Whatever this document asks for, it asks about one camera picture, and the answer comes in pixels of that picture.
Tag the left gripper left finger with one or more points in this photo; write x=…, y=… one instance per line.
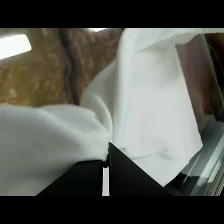
x=80, y=181

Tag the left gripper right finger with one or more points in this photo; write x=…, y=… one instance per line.
x=128, y=178

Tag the silver frame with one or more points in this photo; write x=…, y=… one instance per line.
x=208, y=168

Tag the white shirt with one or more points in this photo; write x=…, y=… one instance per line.
x=146, y=110

